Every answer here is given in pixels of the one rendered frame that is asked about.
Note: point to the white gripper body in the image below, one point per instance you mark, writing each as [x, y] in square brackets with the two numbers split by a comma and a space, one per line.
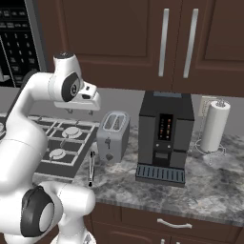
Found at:
[79, 104]

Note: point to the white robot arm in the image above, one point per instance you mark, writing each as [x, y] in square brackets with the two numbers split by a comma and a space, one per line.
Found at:
[22, 139]

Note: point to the silver and black tongs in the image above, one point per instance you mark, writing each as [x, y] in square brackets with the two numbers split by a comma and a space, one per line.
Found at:
[91, 168]

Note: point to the black microwave oven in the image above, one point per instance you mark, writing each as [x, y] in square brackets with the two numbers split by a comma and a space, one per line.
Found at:
[17, 41]

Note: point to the gas hob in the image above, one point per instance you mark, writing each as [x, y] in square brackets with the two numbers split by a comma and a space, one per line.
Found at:
[63, 143]

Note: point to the silver toaster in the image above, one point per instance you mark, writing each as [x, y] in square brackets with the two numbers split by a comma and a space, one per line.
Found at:
[113, 136]

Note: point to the brown cupboard door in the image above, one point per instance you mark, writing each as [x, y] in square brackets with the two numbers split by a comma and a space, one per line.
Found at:
[111, 41]
[127, 236]
[216, 47]

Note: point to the black coffee machine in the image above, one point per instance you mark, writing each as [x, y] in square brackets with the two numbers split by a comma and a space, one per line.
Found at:
[165, 136]

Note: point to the white paper towel roll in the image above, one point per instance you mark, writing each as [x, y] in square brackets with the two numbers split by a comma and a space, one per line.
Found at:
[214, 126]

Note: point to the brown lower cupboard door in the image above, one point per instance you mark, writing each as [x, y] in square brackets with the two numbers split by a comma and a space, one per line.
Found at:
[127, 236]

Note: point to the brown drawer front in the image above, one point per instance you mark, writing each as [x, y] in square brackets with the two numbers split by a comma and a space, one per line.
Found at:
[178, 222]

